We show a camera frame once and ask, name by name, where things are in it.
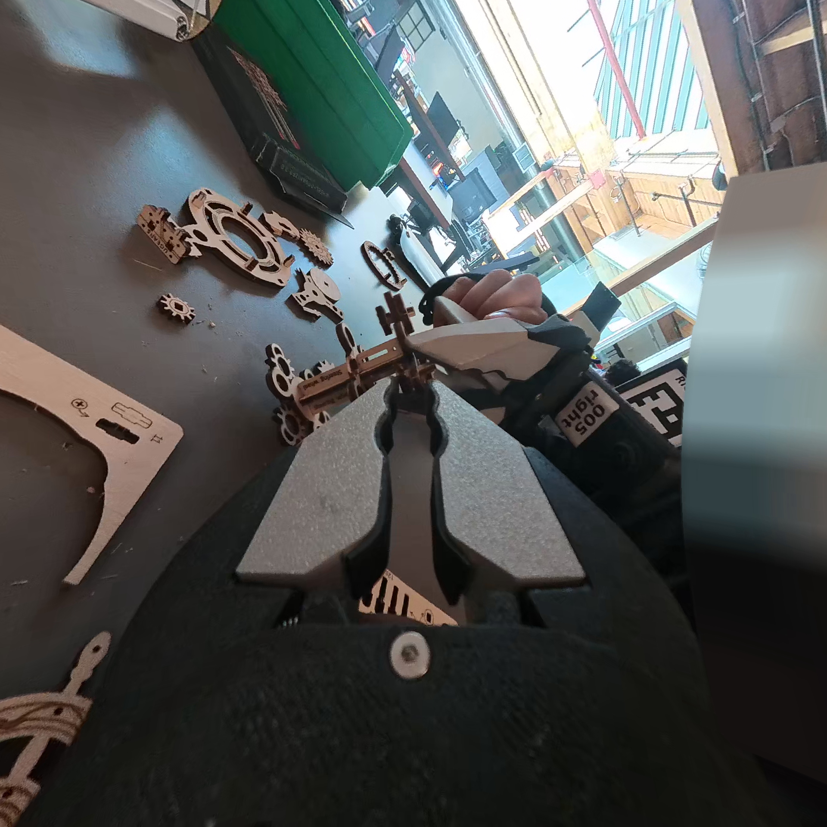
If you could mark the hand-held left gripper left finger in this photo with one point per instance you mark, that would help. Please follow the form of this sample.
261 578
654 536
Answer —
310 510

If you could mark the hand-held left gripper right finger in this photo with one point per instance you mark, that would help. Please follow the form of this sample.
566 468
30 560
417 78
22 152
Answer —
504 510

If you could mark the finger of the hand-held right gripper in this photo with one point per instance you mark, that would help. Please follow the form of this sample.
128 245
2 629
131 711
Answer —
471 349
488 394

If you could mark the wooden model axle assembly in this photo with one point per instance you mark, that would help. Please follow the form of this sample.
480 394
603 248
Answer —
329 387

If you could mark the wooden gear with round hole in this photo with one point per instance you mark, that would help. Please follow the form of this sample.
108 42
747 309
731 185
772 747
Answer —
316 249

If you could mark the person's right hand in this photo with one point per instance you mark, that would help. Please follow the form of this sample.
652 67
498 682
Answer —
497 297

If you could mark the wooden disc part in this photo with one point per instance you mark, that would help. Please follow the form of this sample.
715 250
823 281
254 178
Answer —
320 291

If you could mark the wooden hook piece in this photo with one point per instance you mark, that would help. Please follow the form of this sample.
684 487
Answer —
281 226

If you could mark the wooden gear with square hole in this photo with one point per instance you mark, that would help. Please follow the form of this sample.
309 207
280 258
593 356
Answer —
186 315

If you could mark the wooden sheet offcut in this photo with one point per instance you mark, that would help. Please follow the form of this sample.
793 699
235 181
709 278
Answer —
97 400

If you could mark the black kit box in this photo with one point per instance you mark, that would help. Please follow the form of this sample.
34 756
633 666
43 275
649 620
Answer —
258 116

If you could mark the green plastic bin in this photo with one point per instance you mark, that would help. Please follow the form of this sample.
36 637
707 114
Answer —
310 77

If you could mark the wooden steering wheel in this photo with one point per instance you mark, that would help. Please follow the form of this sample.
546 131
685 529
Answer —
39 717

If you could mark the white stand bar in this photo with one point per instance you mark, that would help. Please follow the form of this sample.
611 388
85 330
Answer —
148 13

